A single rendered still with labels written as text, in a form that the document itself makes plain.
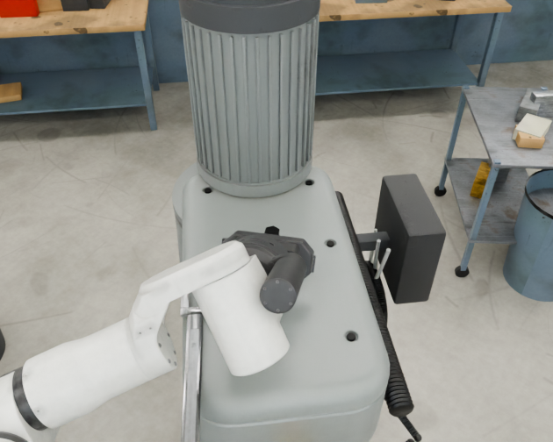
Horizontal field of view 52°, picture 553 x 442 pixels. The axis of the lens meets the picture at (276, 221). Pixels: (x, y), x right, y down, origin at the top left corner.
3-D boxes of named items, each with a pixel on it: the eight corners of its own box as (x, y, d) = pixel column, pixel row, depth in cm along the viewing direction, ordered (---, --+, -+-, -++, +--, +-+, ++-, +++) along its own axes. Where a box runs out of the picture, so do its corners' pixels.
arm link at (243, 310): (240, 341, 65) (213, 388, 54) (200, 258, 64) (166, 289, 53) (329, 307, 63) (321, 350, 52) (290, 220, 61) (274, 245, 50)
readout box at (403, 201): (434, 302, 124) (454, 232, 110) (393, 306, 123) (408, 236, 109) (406, 239, 138) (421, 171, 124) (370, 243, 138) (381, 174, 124)
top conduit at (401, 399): (412, 416, 76) (417, 402, 73) (382, 419, 75) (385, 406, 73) (341, 203, 109) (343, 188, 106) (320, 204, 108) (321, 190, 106)
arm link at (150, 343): (276, 311, 59) (159, 365, 59) (240, 234, 58) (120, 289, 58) (281, 328, 53) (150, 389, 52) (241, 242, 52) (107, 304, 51)
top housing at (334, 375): (388, 455, 76) (405, 391, 65) (193, 480, 73) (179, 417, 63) (323, 224, 111) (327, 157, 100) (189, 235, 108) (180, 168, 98)
